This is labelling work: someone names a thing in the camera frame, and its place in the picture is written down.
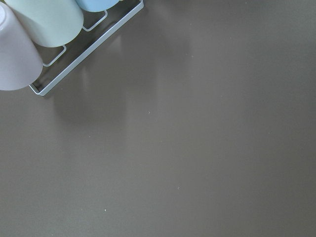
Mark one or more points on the light blue cup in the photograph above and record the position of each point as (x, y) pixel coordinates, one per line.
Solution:
(96, 5)

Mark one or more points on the pale green cup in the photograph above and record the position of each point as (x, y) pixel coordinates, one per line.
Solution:
(49, 23)

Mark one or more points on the pink cup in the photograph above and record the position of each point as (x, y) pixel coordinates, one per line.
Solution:
(20, 62)

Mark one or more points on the white wire cup rack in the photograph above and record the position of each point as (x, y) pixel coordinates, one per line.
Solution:
(97, 28)

